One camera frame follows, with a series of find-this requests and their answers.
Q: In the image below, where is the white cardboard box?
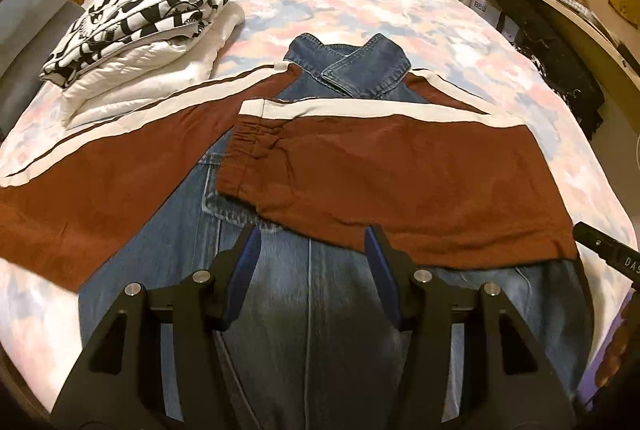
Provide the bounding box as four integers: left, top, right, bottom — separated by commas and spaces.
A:
469, 0, 502, 25

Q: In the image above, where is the flat wooden piece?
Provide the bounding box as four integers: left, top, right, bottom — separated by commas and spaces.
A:
607, 0, 640, 19

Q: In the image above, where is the grey pillow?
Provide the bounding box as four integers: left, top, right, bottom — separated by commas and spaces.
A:
0, 0, 90, 133

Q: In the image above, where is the black bag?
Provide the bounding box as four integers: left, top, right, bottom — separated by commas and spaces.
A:
486, 0, 607, 138

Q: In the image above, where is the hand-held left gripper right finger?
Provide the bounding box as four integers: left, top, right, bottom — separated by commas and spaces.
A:
364, 225, 578, 430

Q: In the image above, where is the white folded garment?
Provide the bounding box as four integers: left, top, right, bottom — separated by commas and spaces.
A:
62, 2, 248, 131

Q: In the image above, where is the person's right hand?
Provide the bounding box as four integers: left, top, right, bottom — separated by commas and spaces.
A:
594, 295, 640, 391

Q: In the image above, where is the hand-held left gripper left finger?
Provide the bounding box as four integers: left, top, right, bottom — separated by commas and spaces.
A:
50, 222, 263, 430

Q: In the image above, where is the floral bed cover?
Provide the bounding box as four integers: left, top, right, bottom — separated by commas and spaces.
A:
0, 0, 637, 413

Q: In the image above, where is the denim jacket with brown sleeves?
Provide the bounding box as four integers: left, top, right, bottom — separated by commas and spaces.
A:
0, 32, 593, 430

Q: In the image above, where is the pale keyboard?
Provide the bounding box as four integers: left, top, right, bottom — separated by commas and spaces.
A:
555, 0, 603, 21

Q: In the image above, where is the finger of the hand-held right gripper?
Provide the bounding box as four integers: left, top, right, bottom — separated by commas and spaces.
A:
572, 221, 615, 263

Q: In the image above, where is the black and white printed garment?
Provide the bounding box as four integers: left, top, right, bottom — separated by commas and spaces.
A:
40, 0, 244, 89

